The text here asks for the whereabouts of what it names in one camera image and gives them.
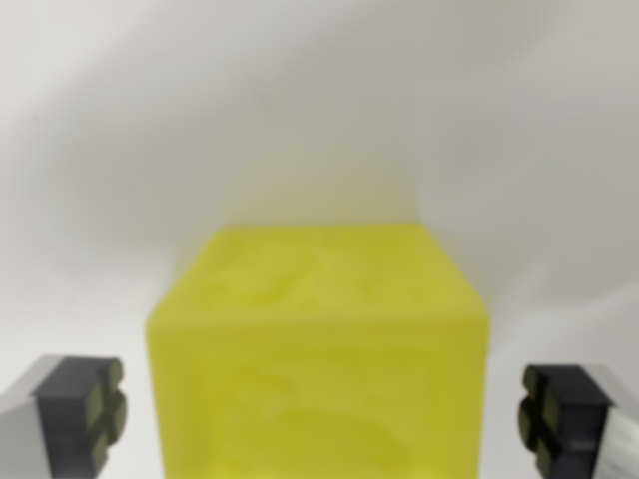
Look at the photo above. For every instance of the yellow cube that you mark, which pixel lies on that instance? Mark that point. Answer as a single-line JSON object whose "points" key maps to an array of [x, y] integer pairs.
{"points": [[319, 359]]}

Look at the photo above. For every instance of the black silver gripper left finger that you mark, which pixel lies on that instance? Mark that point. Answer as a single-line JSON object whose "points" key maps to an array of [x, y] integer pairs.
{"points": [[70, 419]]}

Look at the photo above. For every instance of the black silver gripper right finger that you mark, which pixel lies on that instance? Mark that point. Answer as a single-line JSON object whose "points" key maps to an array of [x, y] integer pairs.
{"points": [[574, 424]]}

